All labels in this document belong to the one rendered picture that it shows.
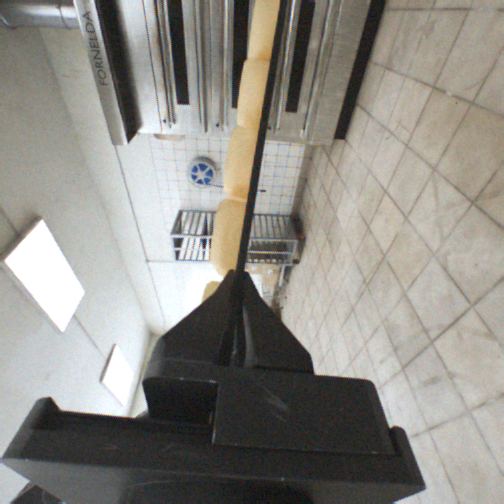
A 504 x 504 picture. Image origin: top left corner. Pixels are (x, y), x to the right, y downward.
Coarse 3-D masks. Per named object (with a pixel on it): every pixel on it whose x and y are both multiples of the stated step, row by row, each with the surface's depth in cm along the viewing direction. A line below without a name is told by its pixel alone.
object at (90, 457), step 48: (48, 432) 6; (96, 432) 6; (144, 432) 7; (192, 432) 7; (48, 480) 6; (96, 480) 6; (144, 480) 6; (192, 480) 6; (240, 480) 6; (288, 480) 6; (336, 480) 6; (384, 480) 6
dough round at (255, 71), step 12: (252, 60) 18; (264, 60) 19; (252, 72) 18; (264, 72) 18; (240, 84) 18; (252, 84) 18; (264, 84) 18; (240, 96) 19; (252, 96) 18; (240, 108) 19; (252, 108) 19; (240, 120) 20; (252, 120) 20
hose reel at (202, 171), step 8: (192, 160) 342; (200, 160) 343; (208, 160) 343; (192, 168) 345; (200, 168) 342; (208, 168) 340; (192, 176) 348; (200, 176) 347; (208, 176) 348; (192, 184) 355; (200, 184) 367; (208, 184) 360
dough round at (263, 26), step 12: (264, 0) 19; (276, 0) 19; (264, 12) 18; (276, 12) 19; (252, 24) 19; (264, 24) 19; (252, 36) 19; (264, 36) 19; (252, 48) 20; (264, 48) 20
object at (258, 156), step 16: (272, 48) 16; (272, 64) 16; (272, 80) 16; (256, 144) 15; (256, 160) 15; (256, 176) 15; (256, 192) 15; (240, 240) 14; (240, 256) 14; (240, 272) 14; (240, 288) 14; (224, 352) 13
